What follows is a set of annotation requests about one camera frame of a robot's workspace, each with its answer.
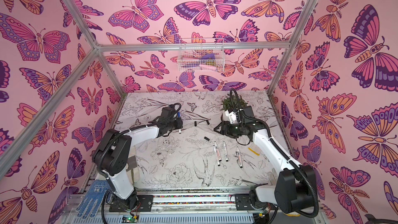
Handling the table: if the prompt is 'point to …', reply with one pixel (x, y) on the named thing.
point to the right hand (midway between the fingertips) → (218, 128)
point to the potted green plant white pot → (231, 103)
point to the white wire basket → (201, 55)
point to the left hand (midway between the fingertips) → (184, 120)
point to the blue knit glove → (91, 200)
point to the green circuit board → (130, 219)
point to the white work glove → (293, 213)
